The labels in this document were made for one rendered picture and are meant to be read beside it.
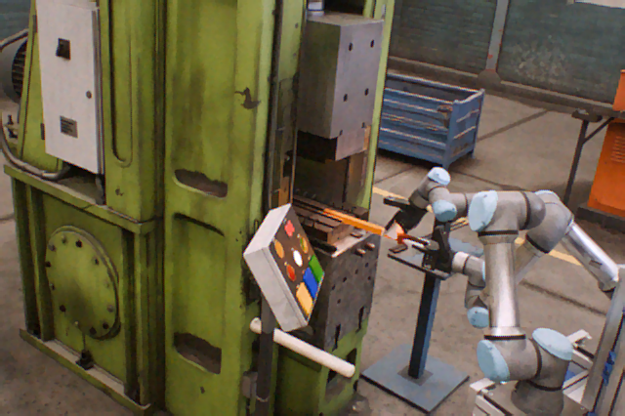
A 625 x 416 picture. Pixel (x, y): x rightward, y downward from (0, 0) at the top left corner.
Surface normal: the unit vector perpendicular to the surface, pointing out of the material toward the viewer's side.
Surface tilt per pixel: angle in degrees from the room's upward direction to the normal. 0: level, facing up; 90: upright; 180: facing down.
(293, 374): 90
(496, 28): 90
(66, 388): 0
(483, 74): 90
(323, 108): 90
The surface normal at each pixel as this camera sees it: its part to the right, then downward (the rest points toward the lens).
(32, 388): 0.08, -0.92
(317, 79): -0.57, 0.28
